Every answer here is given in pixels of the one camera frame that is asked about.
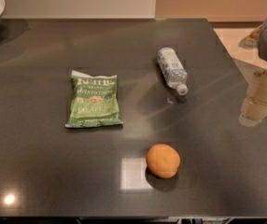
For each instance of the blue plastic water bottle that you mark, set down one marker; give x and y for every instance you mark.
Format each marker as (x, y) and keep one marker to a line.
(173, 71)

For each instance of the green jalapeno chips bag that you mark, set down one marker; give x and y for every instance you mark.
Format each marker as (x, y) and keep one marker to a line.
(94, 101)

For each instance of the orange fruit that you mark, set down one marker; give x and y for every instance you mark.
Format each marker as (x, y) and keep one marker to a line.
(163, 161)

